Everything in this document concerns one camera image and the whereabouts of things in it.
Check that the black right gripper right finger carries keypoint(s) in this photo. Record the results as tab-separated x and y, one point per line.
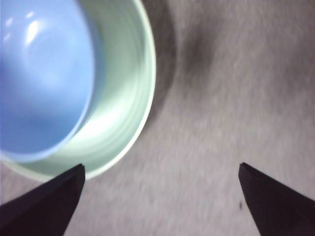
278	204

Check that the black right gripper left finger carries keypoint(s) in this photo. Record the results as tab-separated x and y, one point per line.
44	204

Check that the blue ribbed bowl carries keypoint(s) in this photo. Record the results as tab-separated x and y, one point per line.
41	81

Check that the green round plate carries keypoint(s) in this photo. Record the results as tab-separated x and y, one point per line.
123	98

